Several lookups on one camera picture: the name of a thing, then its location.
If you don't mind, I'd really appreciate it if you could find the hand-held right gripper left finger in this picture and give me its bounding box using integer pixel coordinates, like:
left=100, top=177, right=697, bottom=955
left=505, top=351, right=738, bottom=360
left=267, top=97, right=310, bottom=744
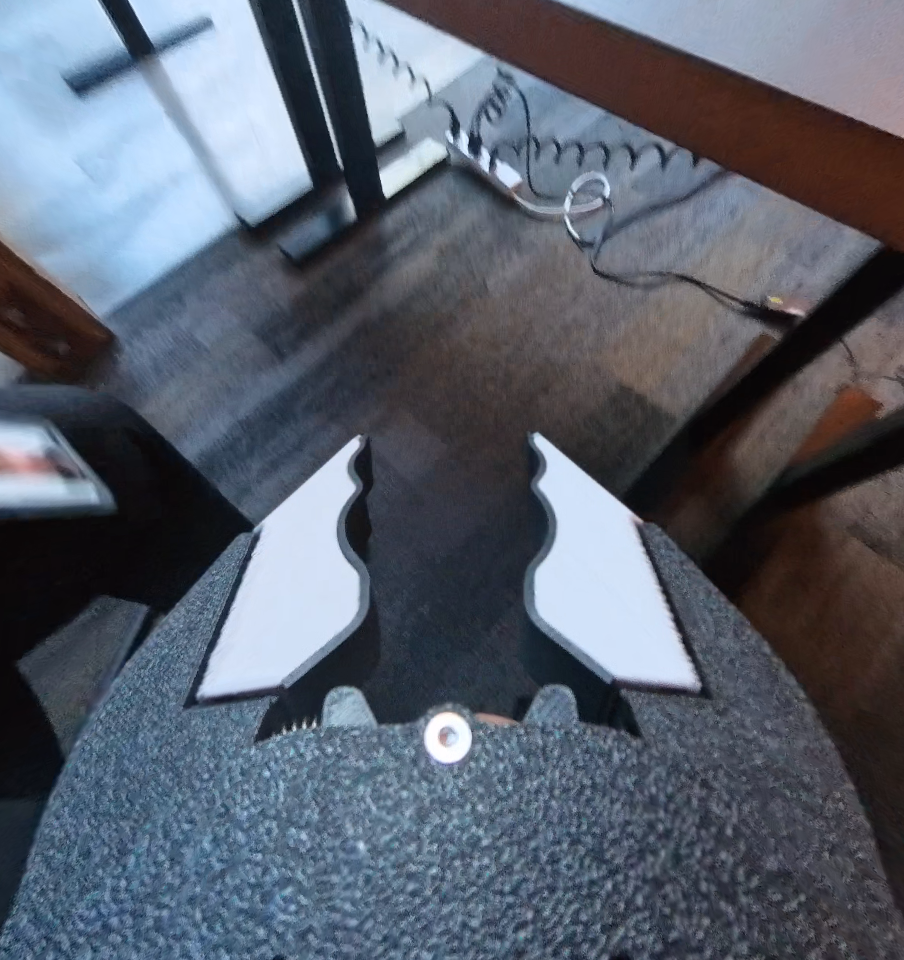
left=194, top=433, right=384, bottom=721

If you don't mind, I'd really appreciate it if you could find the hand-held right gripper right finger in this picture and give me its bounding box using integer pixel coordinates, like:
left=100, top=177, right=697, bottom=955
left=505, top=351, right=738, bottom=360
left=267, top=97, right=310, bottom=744
left=523, top=432, right=704, bottom=727

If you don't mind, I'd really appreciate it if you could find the person's left leg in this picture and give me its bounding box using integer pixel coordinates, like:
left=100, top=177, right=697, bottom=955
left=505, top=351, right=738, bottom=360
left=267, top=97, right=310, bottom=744
left=0, top=386, right=254, bottom=796

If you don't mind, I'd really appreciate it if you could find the white power strip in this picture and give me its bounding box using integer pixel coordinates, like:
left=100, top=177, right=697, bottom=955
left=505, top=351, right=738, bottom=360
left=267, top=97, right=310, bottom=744
left=446, top=126, right=526, bottom=195

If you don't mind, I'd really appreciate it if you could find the black table leg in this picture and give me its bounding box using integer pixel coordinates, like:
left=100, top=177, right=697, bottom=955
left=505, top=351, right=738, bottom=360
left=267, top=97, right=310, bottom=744
left=278, top=0, right=387, bottom=262
left=62, top=0, right=214, bottom=97
left=234, top=0, right=344, bottom=226

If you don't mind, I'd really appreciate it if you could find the black adapter cable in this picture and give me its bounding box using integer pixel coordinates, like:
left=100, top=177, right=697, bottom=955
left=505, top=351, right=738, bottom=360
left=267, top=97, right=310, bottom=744
left=572, top=213, right=760, bottom=312

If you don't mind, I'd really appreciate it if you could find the white looped cable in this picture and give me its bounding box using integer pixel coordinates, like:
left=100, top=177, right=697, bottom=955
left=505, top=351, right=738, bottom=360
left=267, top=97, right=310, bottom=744
left=508, top=172, right=612, bottom=221

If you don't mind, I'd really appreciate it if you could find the black coiled cable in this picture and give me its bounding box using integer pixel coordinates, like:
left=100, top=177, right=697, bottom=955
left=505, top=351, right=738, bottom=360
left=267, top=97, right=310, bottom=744
left=478, top=69, right=535, bottom=192
left=497, top=135, right=704, bottom=181
left=350, top=18, right=464, bottom=136

